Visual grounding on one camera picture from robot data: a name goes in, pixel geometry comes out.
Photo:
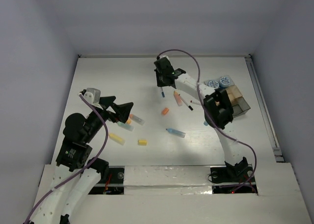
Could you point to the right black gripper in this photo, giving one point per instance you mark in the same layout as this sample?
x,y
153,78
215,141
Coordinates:
x,y
160,82

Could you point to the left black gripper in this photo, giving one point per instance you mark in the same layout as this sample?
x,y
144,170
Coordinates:
x,y
122,110

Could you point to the red whiteboard marker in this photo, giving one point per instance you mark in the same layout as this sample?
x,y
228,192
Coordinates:
x,y
195,102

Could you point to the black whiteboard marker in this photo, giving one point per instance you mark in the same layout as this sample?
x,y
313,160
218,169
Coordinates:
x,y
186,103

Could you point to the blue patterned tape roll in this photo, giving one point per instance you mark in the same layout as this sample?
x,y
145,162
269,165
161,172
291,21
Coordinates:
x,y
213,84

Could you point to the blue highlighter pen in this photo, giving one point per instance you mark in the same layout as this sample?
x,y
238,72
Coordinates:
x,y
176,132

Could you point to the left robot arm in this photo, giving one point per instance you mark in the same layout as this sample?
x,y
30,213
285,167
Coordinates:
x,y
75,172

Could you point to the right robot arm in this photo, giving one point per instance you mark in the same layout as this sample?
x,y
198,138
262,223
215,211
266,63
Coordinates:
x,y
218,113

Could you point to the orange highlighter pen centre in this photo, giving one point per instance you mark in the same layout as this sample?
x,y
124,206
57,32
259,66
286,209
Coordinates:
x,y
178,98

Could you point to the orange highlighter pen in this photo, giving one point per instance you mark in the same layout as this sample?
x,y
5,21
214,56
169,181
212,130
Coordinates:
x,y
137,119
178,98

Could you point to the green highlighter pen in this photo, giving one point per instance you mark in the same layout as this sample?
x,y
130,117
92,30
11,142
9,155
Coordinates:
x,y
125,126

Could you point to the orange highlighter pen left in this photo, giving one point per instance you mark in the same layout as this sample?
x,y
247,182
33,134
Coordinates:
x,y
137,119

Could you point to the orange highlighter cap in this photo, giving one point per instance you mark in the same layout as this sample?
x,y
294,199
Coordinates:
x,y
165,111

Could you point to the yellow highlighter pen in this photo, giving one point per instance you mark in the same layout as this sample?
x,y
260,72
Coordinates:
x,y
116,138

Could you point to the yellow highlighter cap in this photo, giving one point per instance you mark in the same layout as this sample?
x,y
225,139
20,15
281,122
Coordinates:
x,y
142,142

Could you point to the clear compartment organizer box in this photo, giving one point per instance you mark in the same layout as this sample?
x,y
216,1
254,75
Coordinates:
x,y
239,104

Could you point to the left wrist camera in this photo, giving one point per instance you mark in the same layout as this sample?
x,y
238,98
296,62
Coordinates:
x,y
91,95

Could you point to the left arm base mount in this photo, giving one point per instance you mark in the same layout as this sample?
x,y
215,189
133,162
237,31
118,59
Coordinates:
x,y
113,184

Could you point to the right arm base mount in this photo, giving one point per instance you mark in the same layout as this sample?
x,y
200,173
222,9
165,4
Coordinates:
x,y
222,183

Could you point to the aluminium rail right edge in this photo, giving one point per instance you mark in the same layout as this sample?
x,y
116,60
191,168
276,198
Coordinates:
x,y
264,111

